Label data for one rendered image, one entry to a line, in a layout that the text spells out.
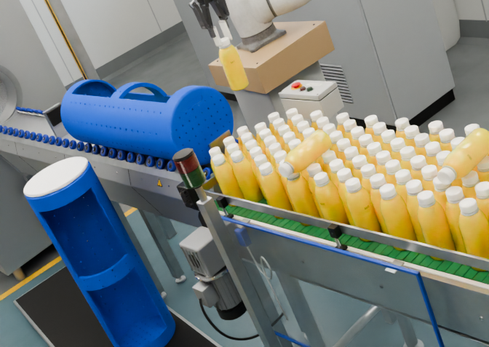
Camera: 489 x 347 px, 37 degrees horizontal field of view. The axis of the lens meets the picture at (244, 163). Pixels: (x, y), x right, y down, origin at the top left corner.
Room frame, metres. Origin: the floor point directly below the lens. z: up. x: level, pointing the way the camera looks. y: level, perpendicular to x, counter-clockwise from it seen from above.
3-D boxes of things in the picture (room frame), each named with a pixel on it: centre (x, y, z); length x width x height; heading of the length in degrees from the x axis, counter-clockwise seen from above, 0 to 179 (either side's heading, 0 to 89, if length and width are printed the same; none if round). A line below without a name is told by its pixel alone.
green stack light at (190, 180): (1.89, 0.15, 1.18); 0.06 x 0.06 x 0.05
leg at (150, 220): (3.33, 0.55, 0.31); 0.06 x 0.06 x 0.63; 32
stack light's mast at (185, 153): (1.89, 0.15, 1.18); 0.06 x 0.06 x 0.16
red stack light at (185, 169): (1.89, 0.15, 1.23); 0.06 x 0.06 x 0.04
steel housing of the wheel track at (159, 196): (3.29, 0.61, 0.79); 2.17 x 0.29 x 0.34; 32
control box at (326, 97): (2.39, -0.31, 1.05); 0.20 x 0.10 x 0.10; 32
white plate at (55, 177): (2.75, 0.71, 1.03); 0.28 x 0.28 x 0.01
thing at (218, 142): (2.41, 0.05, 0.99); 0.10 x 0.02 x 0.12; 122
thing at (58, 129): (3.53, 0.76, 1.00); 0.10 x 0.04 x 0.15; 122
